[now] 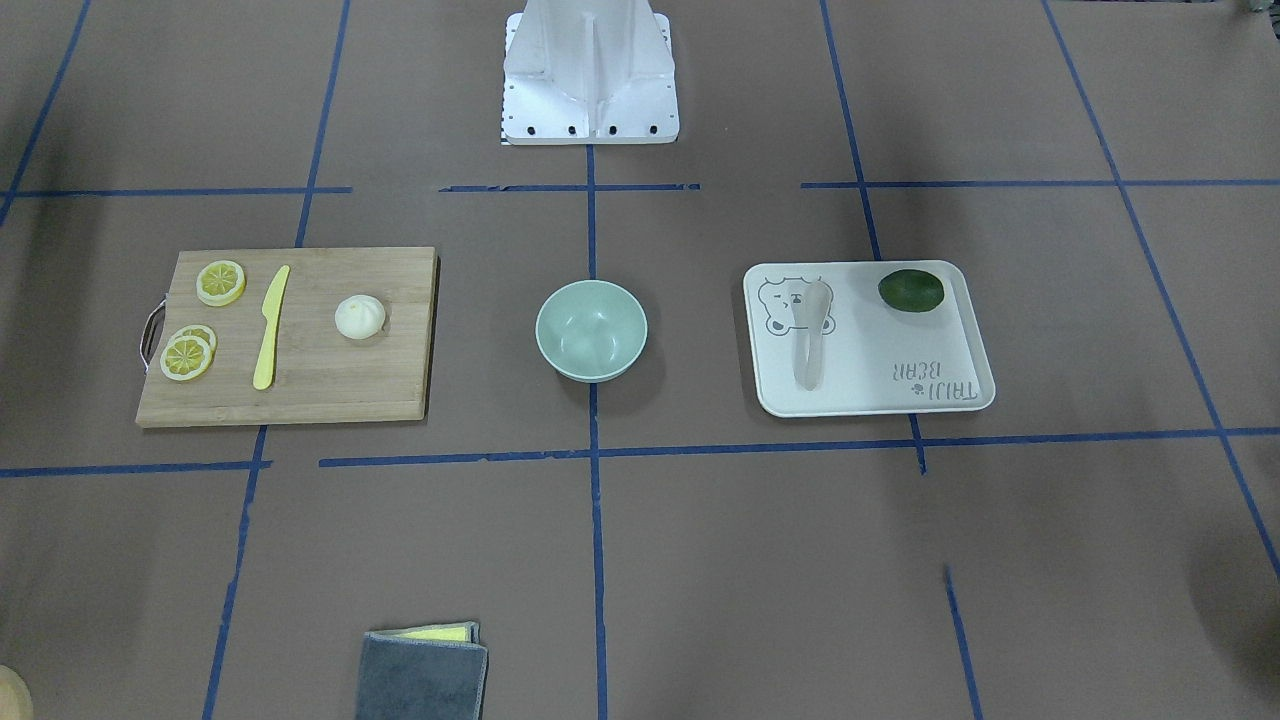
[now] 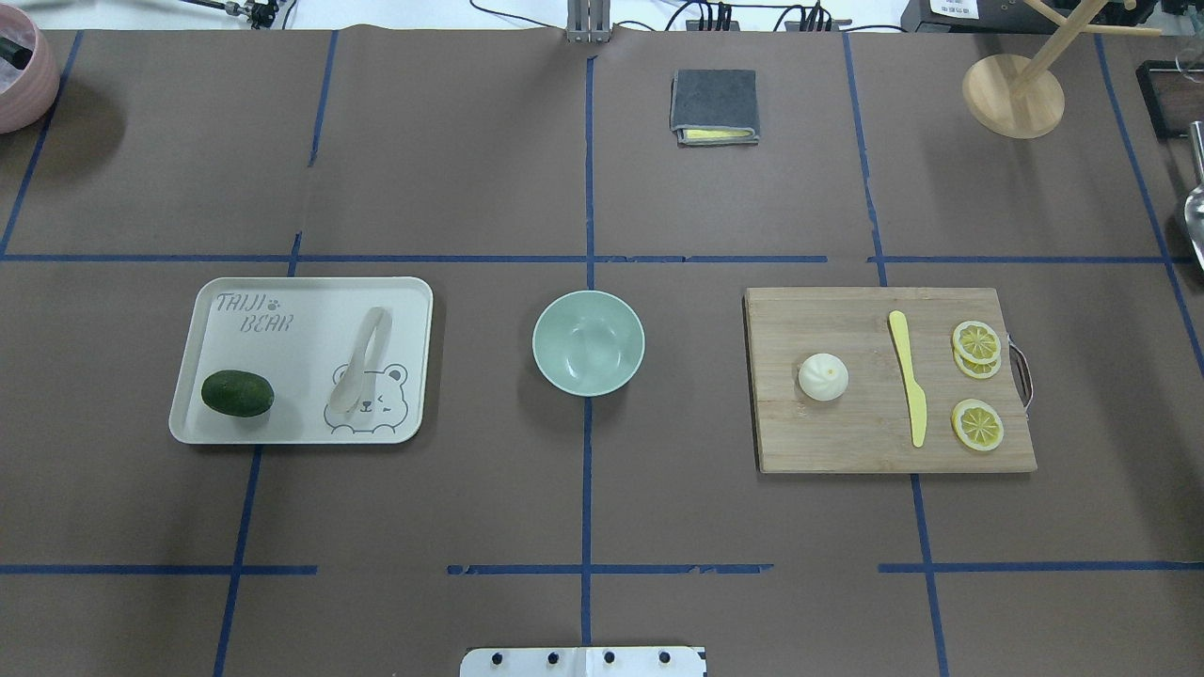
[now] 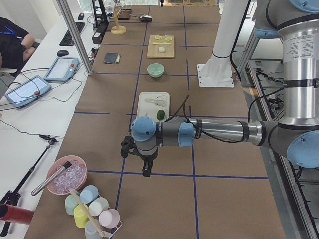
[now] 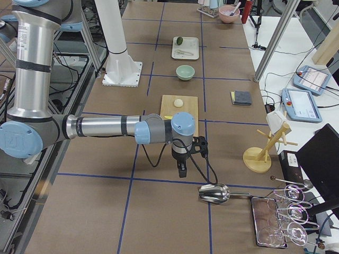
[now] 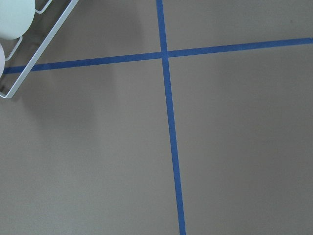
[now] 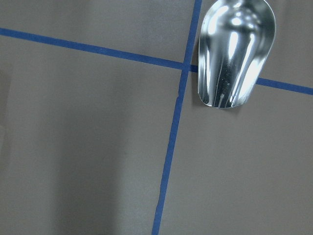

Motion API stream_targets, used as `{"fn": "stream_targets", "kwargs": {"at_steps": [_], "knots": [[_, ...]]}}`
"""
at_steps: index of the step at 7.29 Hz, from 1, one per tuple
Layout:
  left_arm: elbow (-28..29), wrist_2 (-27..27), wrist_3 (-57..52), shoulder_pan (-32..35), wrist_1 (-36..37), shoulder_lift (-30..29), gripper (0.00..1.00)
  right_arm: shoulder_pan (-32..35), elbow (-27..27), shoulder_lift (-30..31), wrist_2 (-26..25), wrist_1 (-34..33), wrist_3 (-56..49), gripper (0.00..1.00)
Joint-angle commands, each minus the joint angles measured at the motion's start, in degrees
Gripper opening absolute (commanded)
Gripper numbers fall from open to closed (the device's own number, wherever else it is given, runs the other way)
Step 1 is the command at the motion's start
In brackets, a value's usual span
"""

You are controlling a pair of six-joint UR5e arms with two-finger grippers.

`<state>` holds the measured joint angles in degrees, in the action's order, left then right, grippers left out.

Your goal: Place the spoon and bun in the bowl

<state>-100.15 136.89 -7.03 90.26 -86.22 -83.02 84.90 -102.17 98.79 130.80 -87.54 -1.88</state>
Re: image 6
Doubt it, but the metal scoop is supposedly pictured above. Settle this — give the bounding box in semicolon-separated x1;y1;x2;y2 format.
198;0;276;109

